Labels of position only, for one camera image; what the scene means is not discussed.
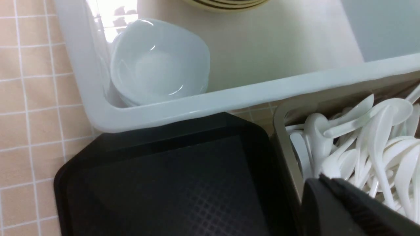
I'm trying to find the bottom stacked tan bowl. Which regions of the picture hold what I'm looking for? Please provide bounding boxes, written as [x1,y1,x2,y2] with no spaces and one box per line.
[184,0,268,13]

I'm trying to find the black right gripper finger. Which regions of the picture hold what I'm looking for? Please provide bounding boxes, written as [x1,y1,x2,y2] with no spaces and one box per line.
[300,175,420,236]

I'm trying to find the pile of white spoons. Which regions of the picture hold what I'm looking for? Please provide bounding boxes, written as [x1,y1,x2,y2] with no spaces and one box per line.
[285,87,420,224]

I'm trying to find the white dish inside bin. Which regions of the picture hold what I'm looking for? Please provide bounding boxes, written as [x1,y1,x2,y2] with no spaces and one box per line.
[110,18,211,107]

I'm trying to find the large white plastic bin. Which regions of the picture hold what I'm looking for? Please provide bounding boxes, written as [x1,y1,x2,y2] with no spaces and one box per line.
[54,0,419,133]

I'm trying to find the black plastic serving tray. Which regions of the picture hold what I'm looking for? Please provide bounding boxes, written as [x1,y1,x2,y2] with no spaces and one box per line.
[53,112,299,236]

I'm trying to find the brown plastic spoon bin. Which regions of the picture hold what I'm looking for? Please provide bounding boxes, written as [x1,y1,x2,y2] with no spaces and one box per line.
[273,71,419,211]

